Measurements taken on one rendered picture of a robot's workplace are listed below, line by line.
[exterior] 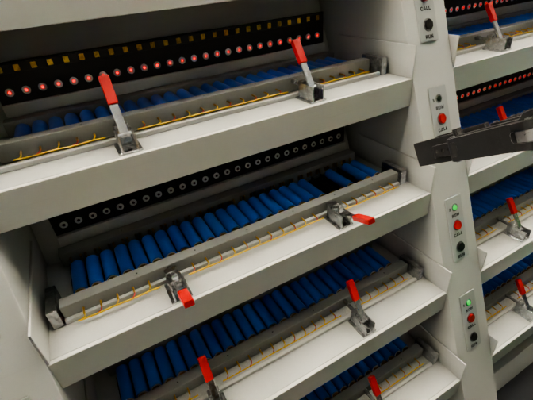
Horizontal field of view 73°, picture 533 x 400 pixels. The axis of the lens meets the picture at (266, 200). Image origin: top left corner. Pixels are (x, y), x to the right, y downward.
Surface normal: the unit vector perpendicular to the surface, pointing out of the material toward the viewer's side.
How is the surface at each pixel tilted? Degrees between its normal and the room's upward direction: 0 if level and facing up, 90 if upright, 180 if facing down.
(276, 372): 21
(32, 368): 90
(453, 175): 90
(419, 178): 90
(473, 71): 111
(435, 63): 90
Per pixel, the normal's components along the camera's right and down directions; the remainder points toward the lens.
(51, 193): 0.48, 0.44
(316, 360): -0.08, -0.84
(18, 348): 0.42, 0.11
